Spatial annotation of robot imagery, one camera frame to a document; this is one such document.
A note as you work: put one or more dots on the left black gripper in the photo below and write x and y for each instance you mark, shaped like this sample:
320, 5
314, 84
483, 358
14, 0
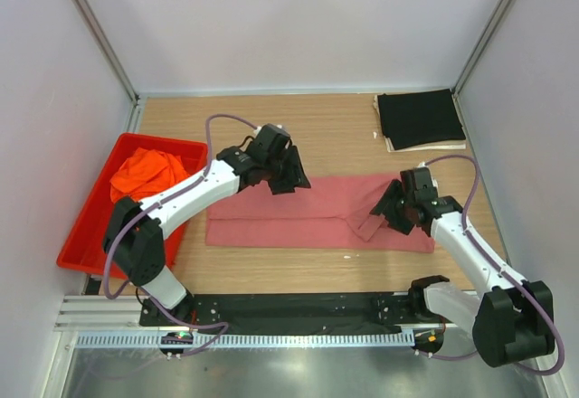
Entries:
284, 174

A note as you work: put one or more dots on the red plastic bin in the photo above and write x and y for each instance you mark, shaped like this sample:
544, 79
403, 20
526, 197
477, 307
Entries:
83, 249

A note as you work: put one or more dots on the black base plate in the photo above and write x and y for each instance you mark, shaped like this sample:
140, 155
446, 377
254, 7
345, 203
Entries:
300, 314

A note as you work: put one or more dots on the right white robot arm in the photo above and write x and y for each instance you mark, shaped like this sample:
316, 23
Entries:
510, 319

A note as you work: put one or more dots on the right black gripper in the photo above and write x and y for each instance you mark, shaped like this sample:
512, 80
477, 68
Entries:
395, 206

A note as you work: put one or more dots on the pink polo t shirt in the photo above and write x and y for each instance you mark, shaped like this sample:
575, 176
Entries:
334, 213

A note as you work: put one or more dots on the white slotted cable duct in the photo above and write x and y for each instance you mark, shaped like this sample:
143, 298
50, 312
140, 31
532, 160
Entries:
180, 340

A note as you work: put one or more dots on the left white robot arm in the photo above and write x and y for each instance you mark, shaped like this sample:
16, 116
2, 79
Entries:
135, 237

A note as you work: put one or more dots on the orange t shirt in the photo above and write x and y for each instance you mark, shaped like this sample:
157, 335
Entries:
147, 172

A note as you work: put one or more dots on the folded black t shirt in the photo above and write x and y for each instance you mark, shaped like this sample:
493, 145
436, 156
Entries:
420, 117

